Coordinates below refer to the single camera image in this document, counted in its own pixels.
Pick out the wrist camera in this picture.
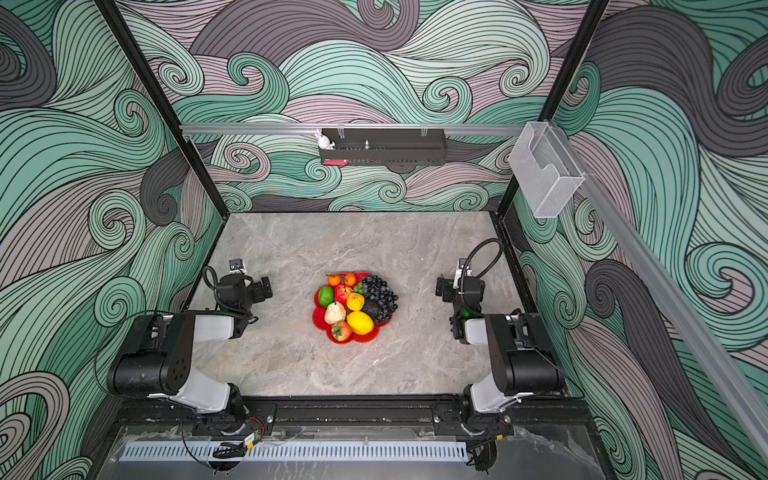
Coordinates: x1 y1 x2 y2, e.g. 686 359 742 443
229 258 246 275
453 257 472 290

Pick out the small white rabbit figurine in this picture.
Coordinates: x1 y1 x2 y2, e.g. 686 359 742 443
314 129 335 150

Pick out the black wall shelf tray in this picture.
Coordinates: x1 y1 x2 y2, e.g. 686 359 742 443
318 128 448 168

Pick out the beige fake pear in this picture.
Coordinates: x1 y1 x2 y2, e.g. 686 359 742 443
324 301 347 325

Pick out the red flower-shaped fruit bowl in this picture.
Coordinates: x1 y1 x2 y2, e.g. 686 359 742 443
312 271 394 344

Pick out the red fake apple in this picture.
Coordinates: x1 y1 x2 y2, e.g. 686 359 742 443
334 284 354 306

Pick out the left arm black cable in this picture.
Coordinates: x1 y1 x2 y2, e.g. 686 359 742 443
202 265 238 316

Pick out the yellow fake lemon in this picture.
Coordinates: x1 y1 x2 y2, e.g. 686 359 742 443
346 311 375 336

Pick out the dark fake grape bunch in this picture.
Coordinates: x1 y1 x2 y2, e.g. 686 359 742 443
362 275 399 325

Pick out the small yellow fake pear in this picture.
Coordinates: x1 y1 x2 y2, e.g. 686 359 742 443
346 292 365 311

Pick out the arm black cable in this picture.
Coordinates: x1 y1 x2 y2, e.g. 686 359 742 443
461 238 505 283
202 265 238 316

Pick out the green fake lime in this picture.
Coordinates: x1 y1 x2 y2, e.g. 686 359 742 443
317 285 335 308

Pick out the red fake strawberry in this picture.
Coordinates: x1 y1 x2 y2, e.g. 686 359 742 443
331 321 353 343

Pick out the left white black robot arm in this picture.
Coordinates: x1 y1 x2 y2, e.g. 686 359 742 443
106 267 273 421

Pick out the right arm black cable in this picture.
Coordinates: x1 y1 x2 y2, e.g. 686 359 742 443
461 238 505 283

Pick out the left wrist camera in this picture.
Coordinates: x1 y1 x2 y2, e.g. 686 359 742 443
229 258 246 275

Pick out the clear acrylic wall holder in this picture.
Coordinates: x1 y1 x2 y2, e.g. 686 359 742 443
509 122 584 219

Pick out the white perforated cable duct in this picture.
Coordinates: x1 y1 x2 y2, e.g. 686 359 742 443
119 441 468 463

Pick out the dark fake avocado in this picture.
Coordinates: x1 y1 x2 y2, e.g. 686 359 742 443
361 300 382 321

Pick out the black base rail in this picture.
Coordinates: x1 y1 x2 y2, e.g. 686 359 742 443
114 394 597 439

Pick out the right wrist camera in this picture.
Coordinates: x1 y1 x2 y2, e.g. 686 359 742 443
453 257 472 290

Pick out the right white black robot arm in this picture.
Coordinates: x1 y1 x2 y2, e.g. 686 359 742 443
435 276 566 414

